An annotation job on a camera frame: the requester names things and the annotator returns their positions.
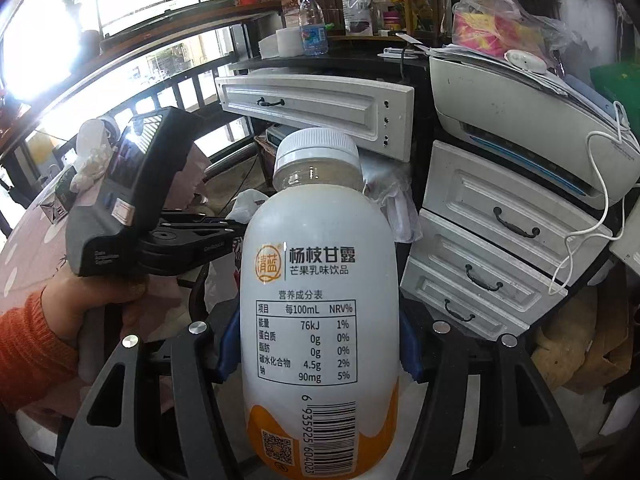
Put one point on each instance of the white plastic bag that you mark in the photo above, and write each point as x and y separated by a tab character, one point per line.
247	205

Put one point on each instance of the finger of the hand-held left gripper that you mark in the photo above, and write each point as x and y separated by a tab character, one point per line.
200	225
200	255

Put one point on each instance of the white printer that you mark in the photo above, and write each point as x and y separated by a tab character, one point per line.
500	90

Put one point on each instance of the white drink bottle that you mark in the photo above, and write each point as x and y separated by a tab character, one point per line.
320	210

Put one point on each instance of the small white drawer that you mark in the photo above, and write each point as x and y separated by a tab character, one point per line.
425	285

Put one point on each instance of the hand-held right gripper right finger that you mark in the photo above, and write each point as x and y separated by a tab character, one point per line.
410	355

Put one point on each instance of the clear water bottle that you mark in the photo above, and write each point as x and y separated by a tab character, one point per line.
313	35

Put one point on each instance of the green plastic item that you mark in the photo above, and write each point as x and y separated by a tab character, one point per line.
615	85

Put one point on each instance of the white grey appliance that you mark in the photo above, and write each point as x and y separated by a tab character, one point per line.
277	135

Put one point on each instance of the wicker basket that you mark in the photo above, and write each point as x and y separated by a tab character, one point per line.
265	170

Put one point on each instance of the medium white drawer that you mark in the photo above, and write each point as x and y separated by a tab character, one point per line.
440	245

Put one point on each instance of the person's left hand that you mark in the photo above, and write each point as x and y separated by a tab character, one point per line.
60	310

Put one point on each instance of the clear bag with colourful contents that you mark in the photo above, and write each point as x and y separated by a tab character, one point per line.
500	30

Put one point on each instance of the white panel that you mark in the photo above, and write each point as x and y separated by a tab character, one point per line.
627	240

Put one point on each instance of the white crumpled item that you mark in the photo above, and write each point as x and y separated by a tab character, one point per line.
97	150

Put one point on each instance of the small printed box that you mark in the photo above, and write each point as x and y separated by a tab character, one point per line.
57	197

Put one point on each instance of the cardboard box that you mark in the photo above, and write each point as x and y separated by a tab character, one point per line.
610	340

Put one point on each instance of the silver pouch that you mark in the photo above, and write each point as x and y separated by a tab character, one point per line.
357	0

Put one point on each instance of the white round device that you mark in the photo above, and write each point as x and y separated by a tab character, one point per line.
525	60

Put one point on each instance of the white paper roll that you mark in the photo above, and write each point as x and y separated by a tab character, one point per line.
289	42

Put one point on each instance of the burlap sack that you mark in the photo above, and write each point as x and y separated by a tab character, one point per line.
565	350

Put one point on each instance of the large white drawer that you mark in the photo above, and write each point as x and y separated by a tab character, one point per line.
465	185

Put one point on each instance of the small jar with pink lid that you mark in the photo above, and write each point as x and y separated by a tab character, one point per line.
392	21

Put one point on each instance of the white lace cloth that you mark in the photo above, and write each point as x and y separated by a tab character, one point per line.
395	195

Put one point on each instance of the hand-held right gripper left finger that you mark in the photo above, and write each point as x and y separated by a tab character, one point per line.
227	355

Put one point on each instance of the person's left forearm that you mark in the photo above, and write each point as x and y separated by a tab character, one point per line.
25	355

